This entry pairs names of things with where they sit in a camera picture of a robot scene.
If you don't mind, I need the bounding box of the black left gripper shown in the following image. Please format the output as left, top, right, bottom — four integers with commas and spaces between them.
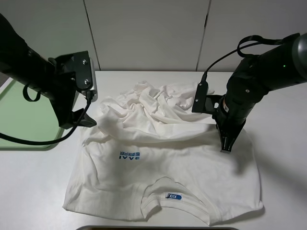
48, 51, 97, 129

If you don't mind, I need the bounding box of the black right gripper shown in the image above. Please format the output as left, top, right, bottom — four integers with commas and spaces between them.
214, 94, 254, 153

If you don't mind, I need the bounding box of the white short sleeve t-shirt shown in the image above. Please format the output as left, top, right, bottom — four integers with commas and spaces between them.
63, 82, 263, 219

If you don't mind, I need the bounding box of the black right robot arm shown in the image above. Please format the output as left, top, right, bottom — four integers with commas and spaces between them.
214, 33, 307, 152

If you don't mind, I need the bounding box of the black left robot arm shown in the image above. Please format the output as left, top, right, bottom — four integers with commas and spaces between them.
0, 16, 97, 129

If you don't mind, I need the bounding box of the green plastic tray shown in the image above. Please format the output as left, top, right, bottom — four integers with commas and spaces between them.
0, 79, 63, 141

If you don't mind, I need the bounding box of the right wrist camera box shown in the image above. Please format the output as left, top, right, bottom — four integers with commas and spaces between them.
191, 81, 222, 115

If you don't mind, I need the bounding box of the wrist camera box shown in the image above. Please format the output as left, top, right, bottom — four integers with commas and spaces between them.
191, 81, 222, 115
76, 57, 98, 102

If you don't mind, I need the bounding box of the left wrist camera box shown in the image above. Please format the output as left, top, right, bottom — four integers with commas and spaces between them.
76, 57, 98, 102

